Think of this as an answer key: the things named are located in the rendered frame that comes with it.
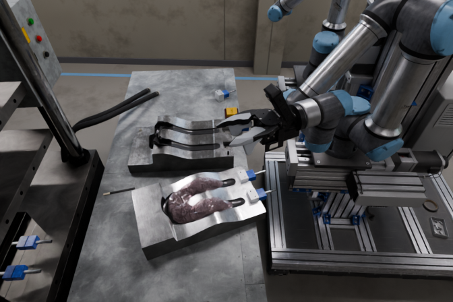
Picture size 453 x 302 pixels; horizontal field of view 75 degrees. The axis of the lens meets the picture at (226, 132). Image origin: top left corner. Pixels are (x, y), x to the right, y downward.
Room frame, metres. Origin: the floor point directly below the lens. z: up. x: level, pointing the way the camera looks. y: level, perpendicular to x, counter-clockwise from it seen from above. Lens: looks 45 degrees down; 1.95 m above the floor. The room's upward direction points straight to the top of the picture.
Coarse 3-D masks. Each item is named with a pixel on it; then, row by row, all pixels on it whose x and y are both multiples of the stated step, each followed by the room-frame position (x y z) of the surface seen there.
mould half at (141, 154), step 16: (144, 128) 1.12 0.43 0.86; (192, 128) 1.10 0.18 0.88; (144, 144) 1.01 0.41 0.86; (192, 144) 0.98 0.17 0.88; (128, 160) 0.90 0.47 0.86; (144, 160) 0.90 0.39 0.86; (160, 160) 0.88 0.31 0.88; (176, 160) 0.89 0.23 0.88; (192, 160) 0.89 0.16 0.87; (208, 160) 0.90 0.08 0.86; (224, 160) 0.90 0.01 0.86
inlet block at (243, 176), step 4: (240, 172) 0.82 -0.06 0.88; (244, 172) 0.82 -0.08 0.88; (248, 172) 0.83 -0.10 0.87; (252, 172) 0.83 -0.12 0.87; (260, 172) 0.83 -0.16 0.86; (264, 172) 0.84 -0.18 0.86; (240, 176) 0.79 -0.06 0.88; (244, 176) 0.79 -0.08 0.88; (248, 176) 0.80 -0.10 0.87; (252, 176) 0.80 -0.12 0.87; (240, 180) 0.78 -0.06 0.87; (244, 180) 0.78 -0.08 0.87; (248, 180) 0.79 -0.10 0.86; (252, 180) 0.80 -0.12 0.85
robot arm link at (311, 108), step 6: (300, 102) 0.58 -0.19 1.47; (306, 102) 0.58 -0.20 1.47; (312, 102) 0.58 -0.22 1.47; (306, 108) 0.56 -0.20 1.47; (312, 108) 0.57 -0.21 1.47; (318, 108) 0.57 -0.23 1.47; (306, 114) 0.55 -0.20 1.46; (312, 114) 0.55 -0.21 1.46; (318, 114) 0.56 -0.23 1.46; (306, 120) 0.55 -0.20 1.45; (312, 120) 0.55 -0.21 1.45; (318, 120) 0.55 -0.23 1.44; (306, 126) 0.54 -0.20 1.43; (312, 126) 0.55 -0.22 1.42
